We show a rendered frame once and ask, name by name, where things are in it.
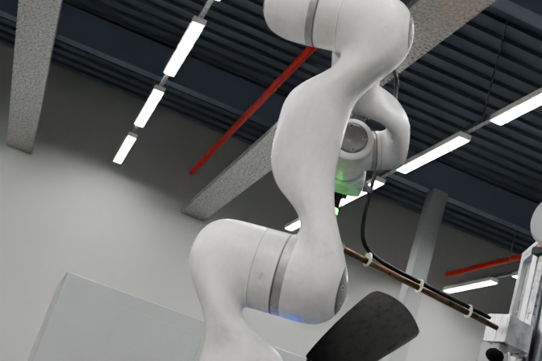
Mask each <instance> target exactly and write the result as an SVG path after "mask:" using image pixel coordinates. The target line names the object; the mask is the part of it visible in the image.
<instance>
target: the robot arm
mask: <svg viewBox="0 0 542 361"><path fill-rule="evenodd" d="M263 13H264V17H265V21H266V23H267V25H268V27H269V28H270V30H271V31H273V32H274V33H275V34H276V35H278V36H280V37H282V38H283V39H286V40H289V41H291V42H294V43H297V44H303V45H306V46H311V47H314V48H322V49H325V50H329V51H332V58H331V68H330V69H328V70H327V71H325V72H323V73H320V74H319V75H317V76H315V77H312V78H311V79H309V80H307V81H304V82H303V83H302V84H300V85H298V86H297V87H295V88H294V89H293V90H292V91H291V92H290V94H289V95H288V97H287V98H286V100H285V102H284V104H283V106H282V108H281V113H280V117H279V119H278V123H277V129H276V132H275V136H274V140H273V147H272V154H271V167H272V171H273V176H274V179H275V181H276V183H277V186H278V187H279V189H280V190H281V191H282V193H283V194H284V195H285V196H286V198H287V199H288V200H289V202H290V203H291V205H292V206H293V207H294V209H295V210H296V212H297V214H298V217H299V221H300V230H299V232H298V234H289V233H286V232H283V231H279V230H274V229H271V228H268V227H264V226H259V225H256V224H252V223H249V222H242V221H238V220H233V219H222V220H218V221H214V222H212V223H210V224H209V225H207V226H206V227H204V228H203V229H202V230H201V231H200V233H199V234H198V235H197V236H196V237H195V240H194V243H193V245H192V247H191V248H190V257H189V266H190V275H191V278H192V281H193V284H194V287H195V290H196V293H197V295H198V299H199V302H200V305H201V308H202V313H203V317H204V322H205V339H204V344H203V348H202V353H201V357H200V360H199V361H283V359H282V357H281V356H280V355H279V353H278V352H277V351H276V350H275V349H274V348H273V347H272V346H270V345H269V344H268V343H267V342H266V341H265V340H264V339H262V338H261V337H260V336H258V335H257V334H256V333H255V332H253V331H252V330H251V329H250V328H249V327H248V326H247V324H246V323H245V321H244V319H243V315H242V311H243V309H244V308H250V309H255V310H259V311H261V312H265V313H269V314H272V315H275V316H278V317H283V318H285V319H289V320H291V321H295V322H301V323H306V324H319V323H323V322H326V321H328V320H330V319H332V318H333V317H334V316H335V315H337V313H338V312H339V311H341V309H342V308H343V306H342V305H343V303H344V301H345V297H346V295H347V290H348V270H347V265H346V260H345V256H344V249H343V246H342V242H341V239H340V232H339V228H338V225H337V220H336V209H335V192H336V193H341V194H343V195H344V200H347V197H348V196H350V197H359V196H360V195H361V192H363V193H370V190H371V187H370V186H369V185H368V184H367V183H366V182H365V177H366V171H369V170H393V169H398V168H401V167H402V166H403V165H404V164H405V162H406V160H407V155H408V148H409V142H410V124H409V121H408V117H407V114H406V112H405V110H404V109H403V108H402V106H401V104H400V103H399V102H398V100H397V99H396V98H395V97H394V96H393V95H392V94H390V93H389V92H388V91H386V90H385V89H383V88H382V87H381V86H379V84H380V80H381V79H382V78H384V77H386V76H387V75H389V74H390V73H391V72H393V71H394V70H395V69H396V68H397V67H398V66H399V65H400V64H401V63H402V62H403V60H404V59H405V58H406V56H407V54H408V52H409V51H410V49H411V45H412V41H413V37H414V23H413V21H414V20H413V17H411V13H410V11H409V10H408V8H407V7H406V5H405V4H404V3H403V2H401V1H400V0H264V5H263ZM350 114H355V115H358V116H361V117H365V118H369V119H372V120H373V121H376V122H379V123H380V124H382V125H383V126H384V127H385V128H386V129H385V130H383V131H371V130H370V128H369V127H368V126H367V125H366V124H365V123H364V122H362V121H360V120H357V119H353V118H349V117H350Z"/></svg>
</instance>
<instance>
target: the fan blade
mask: <svg viewBox="0 0 542 361"><path fill-rule="evenodd" d="M418 334H419V327H418V326H417V323H416V321H415V319H414V318H413V316H412V314H411V312H410V311H409V310H408V309H407V307H406V306H405V305H404V304H403V303H402V302H400V301H399V300H397V299H396V298H394V297H392V296H391V295H389V294H386V293H383V292H380V291H375V292H372V293H370V294H368V295H367V296H366V297H364V298H363V299H362V300H361V301H359V302H358V303H357V304H356V305H354V306H353V307H352V308H351V309H350V310H349V311H348V312H347V313H346V314H345V315H344V316H343V317H342V318H340V319H339V320H338V321H337V322H336V323H335V324H334V325H333V326H332V327H331V328H330V329H329V330H328V331H327V332H326V333H325V334H324V335H323V337H322V338H321V339H320V340H319V341H318V342H317V343H316V344H315V345H314V346H313V347H312V348H311V349H310V351H309V352H308V353H307V354H306V357H307V358H308V359H310V360H311V361H378V360H380V359H382V358H384V357H385V356H387V355H388V354H390V353H392V352H393V351H396V350H397V349H398V348H400V347H401V346H403V345H405V344H407V343H408V342H409V341H411V340H412V339H414V338H416V337H417V336H418Z"/></svg>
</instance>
